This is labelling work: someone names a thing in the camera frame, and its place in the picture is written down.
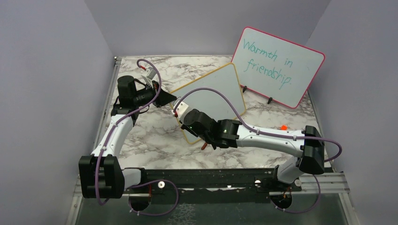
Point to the yellow framed whiteboard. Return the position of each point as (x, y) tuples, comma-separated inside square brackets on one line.
[(224, 80)]

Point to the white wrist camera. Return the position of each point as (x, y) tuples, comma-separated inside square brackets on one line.
[(182, 110), (148, 76)]

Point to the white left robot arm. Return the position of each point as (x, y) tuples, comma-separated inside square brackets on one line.
[(100, 173)]

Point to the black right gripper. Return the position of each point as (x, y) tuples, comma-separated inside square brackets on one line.
[(183, 126)]

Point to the black orange highlighter marker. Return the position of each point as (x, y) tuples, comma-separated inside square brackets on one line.
[(284, 127)]

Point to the aluminium table frame rail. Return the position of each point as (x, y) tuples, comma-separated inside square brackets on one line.
[(77, 197)]

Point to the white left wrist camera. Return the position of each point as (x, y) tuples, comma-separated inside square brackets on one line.
[(148, 76)]

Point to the pink framed whiteboard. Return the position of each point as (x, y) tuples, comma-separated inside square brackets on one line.
[(274, 67)]

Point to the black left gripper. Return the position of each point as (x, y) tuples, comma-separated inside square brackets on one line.
[(164, 98)]

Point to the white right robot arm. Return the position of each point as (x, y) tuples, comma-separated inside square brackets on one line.
[(305, 148)]

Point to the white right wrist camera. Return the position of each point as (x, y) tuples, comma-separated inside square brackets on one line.
[(182, 110)]

